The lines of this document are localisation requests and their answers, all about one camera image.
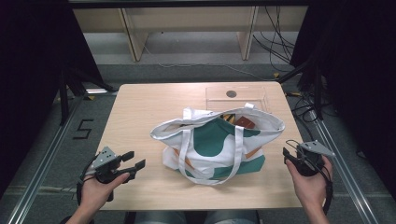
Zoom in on left hand-held gripper cable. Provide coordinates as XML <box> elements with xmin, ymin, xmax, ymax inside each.
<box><xmin>76</xmin><ymin>155</ymin><xmax>101</xmax><ymax>206</ymax></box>

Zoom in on hand-held gripper cable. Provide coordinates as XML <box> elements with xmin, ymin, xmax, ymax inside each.
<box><xmin>76</xmin><ymin>155</ymin><xmax>101</xmax><ymax>206</ymax></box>
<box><xmin>285</xmin><ymin>139</ymin><xmax>334</xmax><ymax>217</ymax></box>

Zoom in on aluminium floor rail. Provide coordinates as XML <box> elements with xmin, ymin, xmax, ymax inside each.
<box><xmin>6</xmin><ymin>96</ymin><xmax>89</xmax><ymax>224</ymax></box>
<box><xmin>311</xmin><ymin>118</ymin><xmax>380</xmax><ymax>224</ymax></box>

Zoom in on white floor cable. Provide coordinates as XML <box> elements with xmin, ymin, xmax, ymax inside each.
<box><xmin>143</xmin><ymin>43</ymin><xmax>276</xmax><ymax>82</ymax></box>

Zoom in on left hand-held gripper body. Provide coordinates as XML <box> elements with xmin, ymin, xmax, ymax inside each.
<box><xmin>92</xmin><ymin>146</ymin><xmax>132</xmax><ymax>185</ymax></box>

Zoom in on person's left hand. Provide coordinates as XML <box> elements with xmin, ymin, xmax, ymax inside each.
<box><xmin>79</xmin><ymin>169</ymin><xmax>131</xmax><ymax>217</ymax></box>

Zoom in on right hand-held gripper cable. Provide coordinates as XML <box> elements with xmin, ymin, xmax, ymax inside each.
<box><xmin>285</xmin><ymin>139</ymin><xmax>334</xmax><ymax>217</ymax></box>

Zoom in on black hanging cables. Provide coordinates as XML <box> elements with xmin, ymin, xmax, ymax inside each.
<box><xmin>252</xmin><ymin>6</ymin><xmax>297</xmax><ymax>73</ymax></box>

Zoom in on black curtain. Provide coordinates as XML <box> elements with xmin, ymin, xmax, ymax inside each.
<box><xmin>0</xmin><ymin>0</ymin><xmax>105</xmax><ymax>199</ymax></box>
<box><xmin>290</xmin><ymin>0</ymin><xmax>396</xmax><ymax>202</ymax></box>

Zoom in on white and green tote bag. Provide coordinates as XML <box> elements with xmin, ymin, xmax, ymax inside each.
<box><xmin>149</xmin><ymin>102</ymin><xmax>286</xmax><ymax>187</ymax></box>

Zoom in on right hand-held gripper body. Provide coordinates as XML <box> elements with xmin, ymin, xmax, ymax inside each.
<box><xmin>293</xmin><ymin>140</ymin><xmax>336</xmax><ymax>177</ymax></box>

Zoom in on brown carton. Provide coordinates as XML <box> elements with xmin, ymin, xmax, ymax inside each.
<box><xmin>233</xmin><ymin>116</ymin><xmax>256</xmax><ymax>130</ymax></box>

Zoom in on clear plastic box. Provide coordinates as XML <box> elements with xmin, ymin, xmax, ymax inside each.
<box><xmin>205</xmin><ymin>85</ymin><xmax>271</xmax><ymax>114</ymax></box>

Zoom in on person's right hand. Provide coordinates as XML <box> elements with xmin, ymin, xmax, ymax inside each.
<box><xmin>285</xmin><ymin>155</ymin><xmax>333</xmax><ymax>208</ymax></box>

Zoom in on black floor cables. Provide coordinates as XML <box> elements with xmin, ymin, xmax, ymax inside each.
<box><xmin>288</xmin><ymin>91</ymin><xmax>320</xmax><ymax>143</ymax></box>

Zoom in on black metal stand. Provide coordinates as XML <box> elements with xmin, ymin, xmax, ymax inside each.
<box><xmin>276</xmin><ymin>59</ymin><xmax>325</xmax><ymax>121</ymax></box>
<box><xmin>58</xmin><ymin>66</ymin><xmax>117</xmax><ymax>126</ymax></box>

